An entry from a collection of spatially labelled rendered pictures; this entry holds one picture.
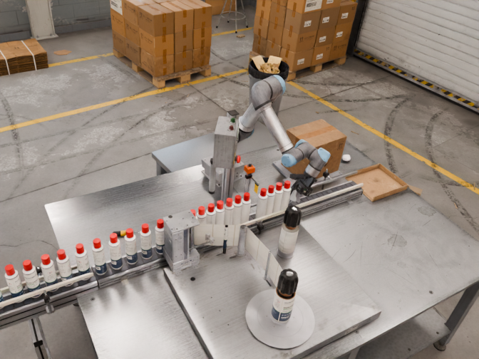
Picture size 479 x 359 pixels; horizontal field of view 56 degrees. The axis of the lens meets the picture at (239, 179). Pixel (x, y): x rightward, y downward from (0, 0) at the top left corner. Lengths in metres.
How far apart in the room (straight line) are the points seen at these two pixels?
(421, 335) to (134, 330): 1.80
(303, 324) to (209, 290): 0.45
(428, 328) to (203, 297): 1.59
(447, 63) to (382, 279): 4.48
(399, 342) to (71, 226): 2.02
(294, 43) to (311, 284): 4.23
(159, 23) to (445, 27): 3.55
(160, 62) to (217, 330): 4.13
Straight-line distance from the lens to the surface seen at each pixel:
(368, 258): 2.53
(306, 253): 2.38
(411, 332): 3.11
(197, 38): 5.84
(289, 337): 2.03
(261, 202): 2.41
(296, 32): 5.98
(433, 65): 6.66
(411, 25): 6.74
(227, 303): 2.11
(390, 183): 3.10
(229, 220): 2.36
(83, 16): 7.63
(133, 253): 2.21
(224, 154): 2.12
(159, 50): 5.60
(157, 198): 2.69
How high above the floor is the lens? 2.56
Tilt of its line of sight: 37 degrees down
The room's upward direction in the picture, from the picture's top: 6 degrees clockwise
